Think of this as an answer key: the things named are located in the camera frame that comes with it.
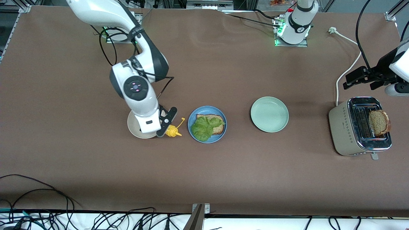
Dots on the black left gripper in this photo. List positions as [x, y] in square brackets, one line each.
[381, 68]

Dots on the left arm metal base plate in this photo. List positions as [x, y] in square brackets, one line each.
[290, 45]

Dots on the beige plate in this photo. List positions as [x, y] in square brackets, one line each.
[132, 126]

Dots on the aluminium side rail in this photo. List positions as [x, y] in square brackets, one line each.
[11, 32]

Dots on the light green plate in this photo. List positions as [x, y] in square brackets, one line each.
[269, 114]

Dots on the aluminium camera post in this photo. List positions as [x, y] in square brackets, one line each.
[195, 220]

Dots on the orange packet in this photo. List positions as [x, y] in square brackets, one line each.
[281, 2]

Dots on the blue plate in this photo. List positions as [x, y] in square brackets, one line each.
[220, 139]

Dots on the aluminium corner profile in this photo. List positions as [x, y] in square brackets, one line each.
[391, 15]

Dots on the brown bread slice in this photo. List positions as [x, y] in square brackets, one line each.
[219, 129]
[378, 123]

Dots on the beige chrome-top toaster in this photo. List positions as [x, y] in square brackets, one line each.
[343, 127]

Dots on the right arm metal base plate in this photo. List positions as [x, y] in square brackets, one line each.
[115, 40]

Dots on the green lettuce leaf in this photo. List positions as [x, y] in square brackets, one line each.
[201, 129]

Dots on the yellow squeeze bottle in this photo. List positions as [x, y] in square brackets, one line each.
[172, 131]

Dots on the grey metal box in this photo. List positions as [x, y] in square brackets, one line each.
[209, 4]

